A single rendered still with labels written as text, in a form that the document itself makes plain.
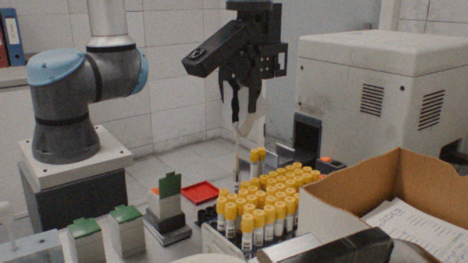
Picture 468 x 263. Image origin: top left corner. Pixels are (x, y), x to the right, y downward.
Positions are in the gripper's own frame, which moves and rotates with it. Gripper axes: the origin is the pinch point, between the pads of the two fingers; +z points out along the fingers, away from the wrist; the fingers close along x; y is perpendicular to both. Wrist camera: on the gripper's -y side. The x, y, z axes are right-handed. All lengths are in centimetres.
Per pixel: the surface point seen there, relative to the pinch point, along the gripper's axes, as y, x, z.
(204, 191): 1.4, 12.8, 17.5
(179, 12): 121, 229, -6
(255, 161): 6.4, 2.7, 8.5
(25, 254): -33.7, -2.5, 7.7
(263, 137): 153, 163, 85
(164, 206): -12.2, 3.6, 11.9
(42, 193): -25.2, 34.3, 18.7
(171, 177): -11.1, 2.7, 6.4
